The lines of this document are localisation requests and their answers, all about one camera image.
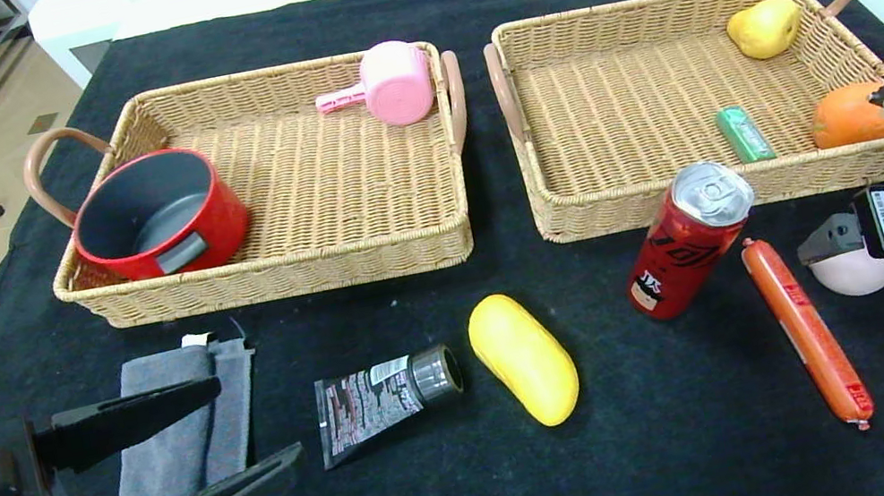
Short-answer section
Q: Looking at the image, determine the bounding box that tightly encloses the pale pink peach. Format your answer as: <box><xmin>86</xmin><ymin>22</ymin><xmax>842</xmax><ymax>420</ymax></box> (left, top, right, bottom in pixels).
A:
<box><xmin>807</xmin><ymin>243</ymin><xmax>884</xmax><ymax>304</ymax></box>

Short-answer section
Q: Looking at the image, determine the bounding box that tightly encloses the orange sausage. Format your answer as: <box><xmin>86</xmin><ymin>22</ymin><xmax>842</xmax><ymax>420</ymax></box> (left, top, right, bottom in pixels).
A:
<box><xmin>737</xmin><ymin>223</ymin><xmax>879</xmax><ymax>447</ymax></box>

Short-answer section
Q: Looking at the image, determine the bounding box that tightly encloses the red soda can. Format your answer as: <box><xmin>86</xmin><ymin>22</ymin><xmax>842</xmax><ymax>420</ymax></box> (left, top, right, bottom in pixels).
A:
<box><xmin>609</xmin><ymin>154</ymin><xmax>774</xmax><ymax>327</ymax></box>

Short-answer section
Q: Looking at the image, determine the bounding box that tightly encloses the yellow oblong food item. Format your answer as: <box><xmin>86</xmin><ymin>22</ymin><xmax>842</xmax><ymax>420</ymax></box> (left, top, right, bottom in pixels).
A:
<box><xmin>462</xmin><ymin>282</ymin><xmax>588</xmax><ymax>439</ymax></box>

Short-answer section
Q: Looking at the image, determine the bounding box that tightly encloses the wicker basket holding food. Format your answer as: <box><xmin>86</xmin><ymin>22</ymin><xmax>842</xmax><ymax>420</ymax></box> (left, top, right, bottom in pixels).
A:
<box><xmin>479</xmin><ymin>0</ymin><xmax>884</xmax><ymax>252</ymax></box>

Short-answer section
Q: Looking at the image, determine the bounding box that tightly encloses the wicker basket holding kitchenware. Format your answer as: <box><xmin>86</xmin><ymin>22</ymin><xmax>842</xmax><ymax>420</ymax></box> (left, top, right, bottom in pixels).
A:
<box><xmin>12</xmin><ymin>33</ymin><xmax>495</xmax><ymax>341</ymax></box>

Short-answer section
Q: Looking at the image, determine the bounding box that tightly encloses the grey folded towel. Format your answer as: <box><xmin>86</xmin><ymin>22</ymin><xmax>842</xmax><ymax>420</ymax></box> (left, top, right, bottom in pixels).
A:
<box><xmin>82</xmin><ymin>323</ymin><xmax>282</xmax><ymax>496</ymax></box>

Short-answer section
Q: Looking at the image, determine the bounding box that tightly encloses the orange fruit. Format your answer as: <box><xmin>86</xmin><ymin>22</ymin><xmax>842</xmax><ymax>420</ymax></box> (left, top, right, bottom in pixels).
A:
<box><xmin>803</xmin><ymin>77</ymin><xmax>884</xmax><ymax>151</ymax></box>

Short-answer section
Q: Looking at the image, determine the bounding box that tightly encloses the green gum pack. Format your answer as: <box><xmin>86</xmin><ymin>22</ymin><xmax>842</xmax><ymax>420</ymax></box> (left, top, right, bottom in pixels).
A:
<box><xmin>713</xmin><ymin>100</ymin><xmax>778</xmax><ymax>168</ymax></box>

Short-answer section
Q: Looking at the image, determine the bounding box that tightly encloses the yellow pear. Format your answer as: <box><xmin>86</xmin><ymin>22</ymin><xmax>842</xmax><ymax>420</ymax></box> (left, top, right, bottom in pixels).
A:
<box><xmin>723</xmin><ymin>0</ymin><xmax>810</xmax><ymax>65</ymax></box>

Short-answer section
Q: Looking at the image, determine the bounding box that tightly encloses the black tube grey cap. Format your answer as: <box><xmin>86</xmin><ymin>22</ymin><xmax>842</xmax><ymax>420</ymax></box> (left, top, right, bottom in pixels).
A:
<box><xmin>307</xmin><ymin>341</ymin><xmax>476</xmax><ymax>471</ymax></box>

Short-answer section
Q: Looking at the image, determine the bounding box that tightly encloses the black tablecloth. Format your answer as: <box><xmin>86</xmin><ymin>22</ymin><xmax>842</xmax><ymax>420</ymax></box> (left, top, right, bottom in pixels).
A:
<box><xmin>0</xmin><ymin>0</ymin><xmax>884</xmax><ymax>496</ymax></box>

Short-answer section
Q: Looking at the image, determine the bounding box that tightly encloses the red pot grey inside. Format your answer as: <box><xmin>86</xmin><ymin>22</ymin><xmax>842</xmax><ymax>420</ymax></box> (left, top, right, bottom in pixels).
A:
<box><xmin>60</xmin><ymin>136</ymin><xmax>258</xmax><ymax>291</ymax></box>

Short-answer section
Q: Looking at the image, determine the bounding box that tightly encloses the pink plastic measuring cup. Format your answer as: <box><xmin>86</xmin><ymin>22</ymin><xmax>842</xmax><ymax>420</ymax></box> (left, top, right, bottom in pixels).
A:
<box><xmin>306</xmin><ymin>34</ymin><xmax>442</xmax><ymax>141</ymax></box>

